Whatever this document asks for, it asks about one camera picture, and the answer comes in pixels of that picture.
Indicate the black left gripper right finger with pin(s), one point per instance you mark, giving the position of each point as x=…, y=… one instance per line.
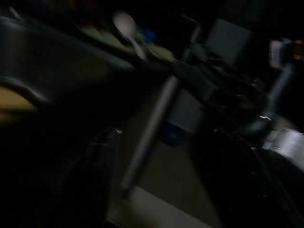
x=232, y=185

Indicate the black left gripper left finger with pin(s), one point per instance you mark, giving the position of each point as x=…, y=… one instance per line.
x=90, y=185

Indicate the blue round object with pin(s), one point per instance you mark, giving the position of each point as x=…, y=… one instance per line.
x=173, y=136

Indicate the grey metal pole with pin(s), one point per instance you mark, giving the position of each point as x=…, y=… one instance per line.
x=152, y=128

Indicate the yellow object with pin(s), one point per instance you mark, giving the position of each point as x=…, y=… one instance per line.
x=14, y=99

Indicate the dark metal pan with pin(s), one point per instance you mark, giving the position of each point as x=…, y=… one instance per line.
x=47, y=54

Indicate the grey box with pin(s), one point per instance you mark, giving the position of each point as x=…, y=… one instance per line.
x=228, y=40

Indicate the white plastic spoon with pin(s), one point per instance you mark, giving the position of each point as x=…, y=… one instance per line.
x=126, y=26

